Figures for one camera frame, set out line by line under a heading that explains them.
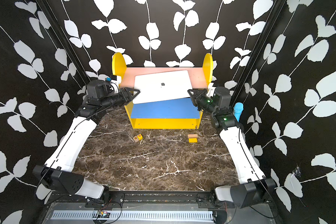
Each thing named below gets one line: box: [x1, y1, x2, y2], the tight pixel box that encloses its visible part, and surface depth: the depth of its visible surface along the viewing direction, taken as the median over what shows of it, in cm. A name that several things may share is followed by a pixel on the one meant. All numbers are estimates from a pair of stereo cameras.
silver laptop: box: [132, 70, 191, 104], surface depth 73 cm
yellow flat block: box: [188, 138, 198, 143], surface depth 100 cm
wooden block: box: [187, 133, 198, 139], surface depth 103 cm
